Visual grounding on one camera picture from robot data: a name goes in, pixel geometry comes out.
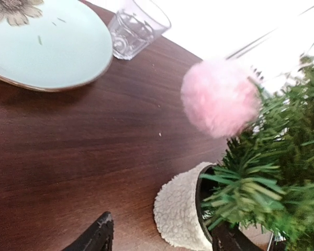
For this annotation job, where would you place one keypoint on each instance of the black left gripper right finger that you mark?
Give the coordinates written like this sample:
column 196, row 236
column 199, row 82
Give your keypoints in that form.
column 225, row 237

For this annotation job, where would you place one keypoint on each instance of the clear drinking glass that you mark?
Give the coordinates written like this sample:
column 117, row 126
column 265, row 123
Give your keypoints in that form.
column 135, row 26

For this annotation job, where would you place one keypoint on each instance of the pink pompom ornament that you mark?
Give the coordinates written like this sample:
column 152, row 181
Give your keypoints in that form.
column 220, row 97

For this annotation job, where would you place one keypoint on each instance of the light blue flower plate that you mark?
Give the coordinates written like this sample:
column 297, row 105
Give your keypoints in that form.
column 51, row 46

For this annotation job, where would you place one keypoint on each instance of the small green christmas tree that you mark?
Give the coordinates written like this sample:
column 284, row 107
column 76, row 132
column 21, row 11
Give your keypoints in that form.
column 265, row 179

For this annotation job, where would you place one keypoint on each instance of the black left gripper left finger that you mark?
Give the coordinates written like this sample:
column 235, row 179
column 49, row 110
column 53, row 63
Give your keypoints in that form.
column 97, row 237

